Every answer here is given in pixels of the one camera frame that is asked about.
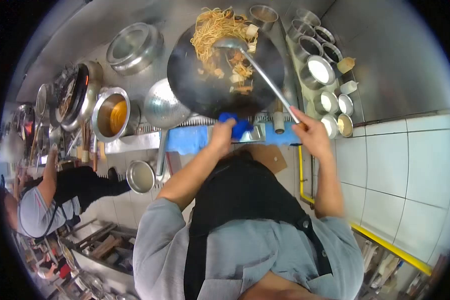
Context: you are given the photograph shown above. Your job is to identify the person's left hand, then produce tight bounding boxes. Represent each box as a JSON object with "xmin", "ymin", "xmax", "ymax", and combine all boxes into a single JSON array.
[{"xmin": 208, "ymin": 118, "xmax": 237, "ymax": 159}]

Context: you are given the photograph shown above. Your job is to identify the person's right hand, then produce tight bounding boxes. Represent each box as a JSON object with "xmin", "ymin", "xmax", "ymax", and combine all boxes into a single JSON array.
[{"xmin": 290, "ymin": 106, "xmax": 333, "ymax": 161}]

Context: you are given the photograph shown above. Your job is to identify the person's right thumb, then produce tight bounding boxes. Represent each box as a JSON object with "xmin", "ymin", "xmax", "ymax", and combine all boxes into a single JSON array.
[{"xmin": 290, "ymin": 123, "xmax": 309, "ymax": 139}]

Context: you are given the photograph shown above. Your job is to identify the person's right index finger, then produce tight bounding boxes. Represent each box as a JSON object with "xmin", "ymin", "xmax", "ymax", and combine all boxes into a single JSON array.
[{"xmin": 298, "ymin": 106, "xmax": 320, "ymax": 124}]

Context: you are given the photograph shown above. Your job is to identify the blue cloth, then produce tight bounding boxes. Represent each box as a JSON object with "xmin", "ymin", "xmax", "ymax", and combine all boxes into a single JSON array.
[{"xmin": 218, "ymin": 112, "xmax": 254, "ymax": 141}]

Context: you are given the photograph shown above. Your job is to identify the black wok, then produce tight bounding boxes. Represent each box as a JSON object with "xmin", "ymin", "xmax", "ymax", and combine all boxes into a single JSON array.
[{"xmin": 167, "ymin": 19, "xmax": 286, "ymax": 120}]

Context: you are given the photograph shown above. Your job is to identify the brown cardboard sheet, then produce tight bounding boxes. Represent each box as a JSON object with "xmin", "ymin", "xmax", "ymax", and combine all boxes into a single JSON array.
[{"xmin": 240, "ymin": 144, "xmax": 288, "ymax": 175}]

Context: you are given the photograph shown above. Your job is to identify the blue stove edge strip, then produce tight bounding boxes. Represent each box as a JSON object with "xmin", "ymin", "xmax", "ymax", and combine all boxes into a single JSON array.
[{"xmin": 164, "ymin": 122, "xmax": 301, "ymax": 155}]

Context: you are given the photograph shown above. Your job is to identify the row of steel seasoning containers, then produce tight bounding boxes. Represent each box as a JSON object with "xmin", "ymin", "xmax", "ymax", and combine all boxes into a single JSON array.
[{"xmin": 286, "ymin": 8, "xmax": 357, "ymax": 140}]

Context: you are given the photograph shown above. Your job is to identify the white squeeze bottle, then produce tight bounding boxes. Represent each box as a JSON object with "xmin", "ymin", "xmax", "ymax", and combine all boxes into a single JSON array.
[{"xmin": 339, "ymin": 80, "xmax": 359, "ymax": 95}]

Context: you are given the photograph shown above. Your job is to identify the yellowish squeeze bottle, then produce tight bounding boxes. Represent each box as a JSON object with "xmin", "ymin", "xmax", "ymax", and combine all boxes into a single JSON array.
[{"xmin": 336, "ymin": 56, "xmax": 356, "ymax": 74}]

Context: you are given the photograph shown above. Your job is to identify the steel perforated strainer ladle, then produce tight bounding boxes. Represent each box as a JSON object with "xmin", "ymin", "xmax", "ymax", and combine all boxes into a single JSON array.
[{"xmin": 143, "ymin": 77, "xmax": 193, "ymax": 181}]

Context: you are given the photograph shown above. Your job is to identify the fried noodles with vegetables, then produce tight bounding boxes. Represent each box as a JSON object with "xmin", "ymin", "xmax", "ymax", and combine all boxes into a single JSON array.
[{"xmin": 190, "ymin": 7, "xmax": 260, "ymax": 95}]

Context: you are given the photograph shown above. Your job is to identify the small steel bowl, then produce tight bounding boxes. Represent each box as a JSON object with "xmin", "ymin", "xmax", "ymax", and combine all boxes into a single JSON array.
[{"xmin": 126, "ymin": 160, "xmax": 157, "ymax": 194}]

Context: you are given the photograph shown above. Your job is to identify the steel cup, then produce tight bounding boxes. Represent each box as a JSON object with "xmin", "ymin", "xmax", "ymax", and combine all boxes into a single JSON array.
[{"xmin": 249, "ymin": 4, "xmax": 279, "ymax": 32}]

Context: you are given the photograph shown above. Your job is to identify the steel pot with orange oil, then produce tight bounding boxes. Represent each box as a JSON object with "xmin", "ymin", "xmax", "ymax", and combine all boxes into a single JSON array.
[{"xmin": 91, "ymin": 86, "xmax": 141, "ymax": 143}]

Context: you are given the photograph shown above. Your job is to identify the person's body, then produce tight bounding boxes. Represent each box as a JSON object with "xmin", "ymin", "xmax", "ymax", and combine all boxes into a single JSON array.
[{"xmin": 133, "ymin": 150, "xmax": 365, "ymax": 300}]

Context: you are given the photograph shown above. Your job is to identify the steel pot with lid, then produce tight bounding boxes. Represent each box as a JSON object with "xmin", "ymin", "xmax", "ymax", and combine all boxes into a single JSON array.
[{"xmin": 106, "ymin": 22, "xmax": 165, "ymax": 77}]

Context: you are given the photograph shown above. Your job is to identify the large steel basin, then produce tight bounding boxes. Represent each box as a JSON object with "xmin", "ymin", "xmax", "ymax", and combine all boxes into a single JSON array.
[{"xmin": 60, "ymin": 61, "xmax": 104, "ymax": 133}]

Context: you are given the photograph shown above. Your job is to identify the yellow pipe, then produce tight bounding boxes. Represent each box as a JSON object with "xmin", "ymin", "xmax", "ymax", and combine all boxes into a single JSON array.
[{"xmin": 298, "ymin": 145, "xmax": 434, "ymax": 277}]

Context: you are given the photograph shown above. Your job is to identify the black pan with food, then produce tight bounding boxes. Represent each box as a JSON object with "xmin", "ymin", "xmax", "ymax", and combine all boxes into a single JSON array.
[{"xmin": 55, "ymin": 63, "xmax": 90, "ymax": 125}]

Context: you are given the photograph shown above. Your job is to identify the metal floor rack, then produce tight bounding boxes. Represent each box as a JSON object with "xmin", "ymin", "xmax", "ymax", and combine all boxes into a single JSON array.
[{"xmin": 59, "ymin": 220, "xmax": 137, "ymax": 280}]

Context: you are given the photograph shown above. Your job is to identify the wooden handled tool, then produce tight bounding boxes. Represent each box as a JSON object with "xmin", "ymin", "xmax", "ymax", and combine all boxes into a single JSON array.
[{"xmin": 272, "ymin": 99, "xmax": 286, "ymax": 135}]

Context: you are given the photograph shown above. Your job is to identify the bunch of wooden handled utensils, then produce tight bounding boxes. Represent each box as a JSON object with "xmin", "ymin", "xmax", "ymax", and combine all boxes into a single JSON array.
[{"xmin": 74, "ymin": 119, "xmax": 99, "ymax": 172}]

